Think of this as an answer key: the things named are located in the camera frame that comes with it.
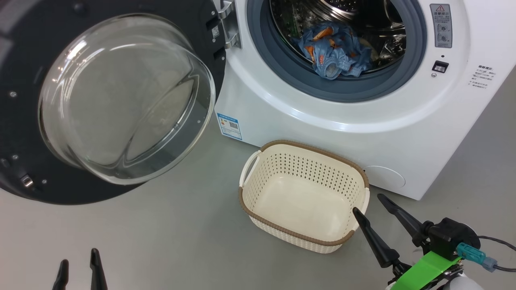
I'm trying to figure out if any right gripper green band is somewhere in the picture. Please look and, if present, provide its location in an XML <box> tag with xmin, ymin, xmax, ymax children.
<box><xmin>352</xmin><ymin>193</ymin><xmax>464</xmax><ymax>290</ymax></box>

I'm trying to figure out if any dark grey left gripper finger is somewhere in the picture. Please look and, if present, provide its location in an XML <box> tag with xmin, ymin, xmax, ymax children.
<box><xmin>89</xmin><ymin>248</ymin><xmax>108</xmax><ymax>290</ymax></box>
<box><xmin>52</xmin><ymin>259</ymin><xmax>70</xmax><ymax>290</ymax></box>

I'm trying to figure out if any black washing machine door glass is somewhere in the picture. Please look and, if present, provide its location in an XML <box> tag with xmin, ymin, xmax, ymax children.
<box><xmin>0</xmin><ymin>0</ymin><xmax>228</xmax><ymax>205</ymax></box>

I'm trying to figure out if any cream perforated laundry basket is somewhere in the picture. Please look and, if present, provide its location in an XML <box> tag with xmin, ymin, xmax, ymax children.
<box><xmin>238</xmin><ymin>140</ymin><xmax>370</xmax><ymax>254</ymax></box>

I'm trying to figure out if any white washing machine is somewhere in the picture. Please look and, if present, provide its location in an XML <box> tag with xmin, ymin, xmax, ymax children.
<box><xmin>214</xmin><ymin>0</ymin><xmax>516</xmax><ymax>201</ymax></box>

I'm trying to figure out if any blue white energy label sticker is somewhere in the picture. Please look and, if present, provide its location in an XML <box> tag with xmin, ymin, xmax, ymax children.
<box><xmin>216</xmin><ymin>113</ymin><xmax>243</xmax><ymax>140</ymax></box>

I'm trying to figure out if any grey warning sticker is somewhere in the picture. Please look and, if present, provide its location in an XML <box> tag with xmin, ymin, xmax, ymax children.
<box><xmin>430</xmin><ymin>3</ymin><xmax>453</xmax><ymax>48</ymax></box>

